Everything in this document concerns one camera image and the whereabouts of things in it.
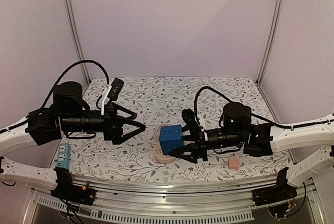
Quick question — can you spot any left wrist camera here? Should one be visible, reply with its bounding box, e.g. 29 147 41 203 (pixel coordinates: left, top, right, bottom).
101 78 124 115

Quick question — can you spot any left aluminium corner post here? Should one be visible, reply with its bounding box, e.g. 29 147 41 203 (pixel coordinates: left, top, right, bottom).
58 0 91 84

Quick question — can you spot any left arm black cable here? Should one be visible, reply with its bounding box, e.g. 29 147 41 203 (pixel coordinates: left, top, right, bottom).
41 60 110 110

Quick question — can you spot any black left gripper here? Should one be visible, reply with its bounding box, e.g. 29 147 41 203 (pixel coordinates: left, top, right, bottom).
61 103 146 144

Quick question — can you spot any floral patterned table mat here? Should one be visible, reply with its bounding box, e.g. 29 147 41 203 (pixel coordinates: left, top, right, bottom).
62 77 293 184

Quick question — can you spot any light blue cube socket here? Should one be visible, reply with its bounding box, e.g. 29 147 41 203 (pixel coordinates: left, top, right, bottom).
56 144 71 170

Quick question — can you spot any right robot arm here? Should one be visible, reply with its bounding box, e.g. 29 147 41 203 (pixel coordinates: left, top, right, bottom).
168 102 333 201

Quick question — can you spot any pink cube socket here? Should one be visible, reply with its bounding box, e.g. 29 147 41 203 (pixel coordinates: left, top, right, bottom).
228 158 240 170

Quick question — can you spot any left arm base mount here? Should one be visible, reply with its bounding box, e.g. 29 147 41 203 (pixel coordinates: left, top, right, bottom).
51 167 97 206

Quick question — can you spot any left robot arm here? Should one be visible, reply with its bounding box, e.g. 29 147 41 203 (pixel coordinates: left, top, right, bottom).
1 79 146 200

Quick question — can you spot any pink coiled power cord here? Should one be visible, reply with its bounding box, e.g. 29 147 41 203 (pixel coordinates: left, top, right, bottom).
152 128 162 144

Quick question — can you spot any pink round power strip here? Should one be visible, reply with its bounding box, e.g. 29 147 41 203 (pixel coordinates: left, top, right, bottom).
153 144 176 164

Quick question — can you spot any aluminium corner post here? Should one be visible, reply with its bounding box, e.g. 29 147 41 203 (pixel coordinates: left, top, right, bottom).
256 0 283 86
58 0 91 84

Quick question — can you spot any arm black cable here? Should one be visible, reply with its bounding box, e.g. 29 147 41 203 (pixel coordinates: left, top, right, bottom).
41 60 110 110
193 86 230 123

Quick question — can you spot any right aluminium corner post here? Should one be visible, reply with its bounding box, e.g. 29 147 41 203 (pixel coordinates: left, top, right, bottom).
256 0 283 86

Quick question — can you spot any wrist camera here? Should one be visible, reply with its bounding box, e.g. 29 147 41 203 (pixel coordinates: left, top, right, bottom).
101 78 124 115
182 109 197 126

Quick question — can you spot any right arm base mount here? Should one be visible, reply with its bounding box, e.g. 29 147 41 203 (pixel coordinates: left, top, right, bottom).
252 167 297 206

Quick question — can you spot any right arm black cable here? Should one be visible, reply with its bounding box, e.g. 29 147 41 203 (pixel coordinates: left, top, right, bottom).
193 86 230 123

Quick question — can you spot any aluminium front rail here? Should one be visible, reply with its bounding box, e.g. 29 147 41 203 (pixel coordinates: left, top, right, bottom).
22 175 326 224

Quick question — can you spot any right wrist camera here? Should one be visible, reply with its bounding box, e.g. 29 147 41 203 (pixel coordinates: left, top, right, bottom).
182 109 197 126

